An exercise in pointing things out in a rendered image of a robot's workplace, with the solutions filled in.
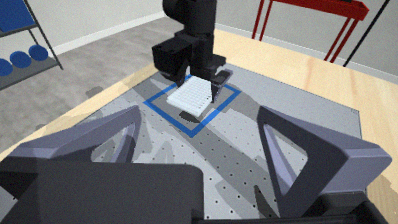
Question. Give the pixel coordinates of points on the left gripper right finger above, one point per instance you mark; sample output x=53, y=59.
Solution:
x=336, y=162

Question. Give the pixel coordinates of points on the white well plate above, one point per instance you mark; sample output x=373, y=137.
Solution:
x=192, y=97

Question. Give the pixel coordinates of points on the blue tape outline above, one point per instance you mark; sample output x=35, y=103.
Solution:
x=199, y=126

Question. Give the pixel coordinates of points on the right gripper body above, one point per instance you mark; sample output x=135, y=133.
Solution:
x=208, y=72

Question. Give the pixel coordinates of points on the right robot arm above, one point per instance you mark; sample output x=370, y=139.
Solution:
x=173, y=56

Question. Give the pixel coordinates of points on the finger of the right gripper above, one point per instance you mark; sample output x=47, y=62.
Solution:
x=180, y=83
x=216, y=89

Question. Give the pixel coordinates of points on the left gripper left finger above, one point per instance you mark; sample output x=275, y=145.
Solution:
x=77, y=143

